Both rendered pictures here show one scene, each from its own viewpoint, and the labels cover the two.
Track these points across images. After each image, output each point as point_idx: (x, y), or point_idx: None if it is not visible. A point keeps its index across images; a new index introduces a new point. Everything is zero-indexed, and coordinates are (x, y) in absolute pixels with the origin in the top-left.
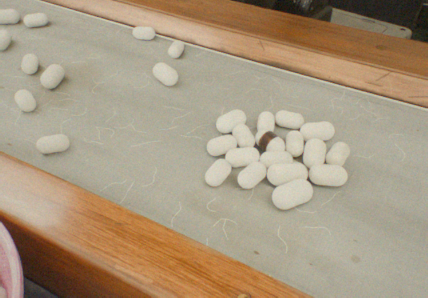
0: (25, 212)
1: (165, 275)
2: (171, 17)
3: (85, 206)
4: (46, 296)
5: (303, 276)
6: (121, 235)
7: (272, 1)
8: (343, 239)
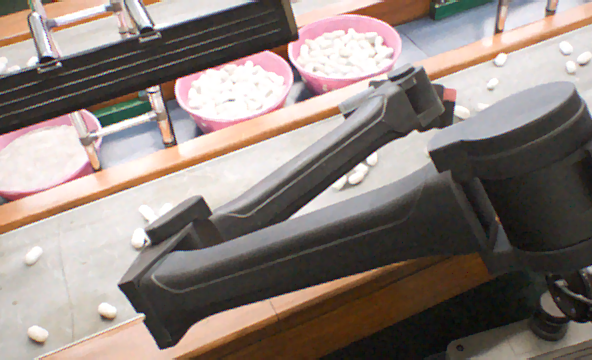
0: (358, 84)
1: (306, 104)
2: None
3: (349, 96)
4: None
5: (284, 143)
6: (329, 100)
7: (570, 311)
8: (286, 160)
